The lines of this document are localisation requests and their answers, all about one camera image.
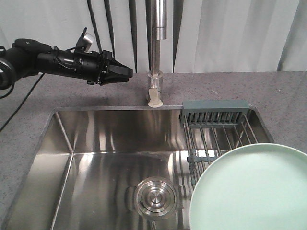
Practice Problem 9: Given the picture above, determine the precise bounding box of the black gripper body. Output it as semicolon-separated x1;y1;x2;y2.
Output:
73;49;113;85

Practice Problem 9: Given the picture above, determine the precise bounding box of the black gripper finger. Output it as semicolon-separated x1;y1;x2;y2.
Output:
108;59;133;78
99;73;129;86

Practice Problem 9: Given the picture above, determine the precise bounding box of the stainless steel gooseneck faucet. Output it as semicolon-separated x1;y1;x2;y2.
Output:
145;0;167;108

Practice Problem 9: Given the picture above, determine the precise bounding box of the mint green round plate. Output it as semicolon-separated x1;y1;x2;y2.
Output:
189;143;307;230

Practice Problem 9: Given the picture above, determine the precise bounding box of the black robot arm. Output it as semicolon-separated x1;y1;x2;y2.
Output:
0;39;133;90

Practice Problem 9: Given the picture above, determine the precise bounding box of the stainless steel sink basin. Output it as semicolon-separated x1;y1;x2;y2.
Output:
2;105;275;230

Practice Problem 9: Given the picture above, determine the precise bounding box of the white pleated curtain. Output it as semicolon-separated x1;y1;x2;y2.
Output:
0;0;307;73

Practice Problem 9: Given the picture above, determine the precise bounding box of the round steel sink drain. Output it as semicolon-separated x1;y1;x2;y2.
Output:
125;176;183;220

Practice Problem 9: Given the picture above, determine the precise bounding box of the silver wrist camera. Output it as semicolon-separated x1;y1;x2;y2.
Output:
75;27;94;53

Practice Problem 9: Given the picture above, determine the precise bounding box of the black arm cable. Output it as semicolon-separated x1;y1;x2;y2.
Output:
0;45;46;132

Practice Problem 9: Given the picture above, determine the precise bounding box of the teal wire dish rack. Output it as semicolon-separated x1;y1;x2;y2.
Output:
179;100;258;187

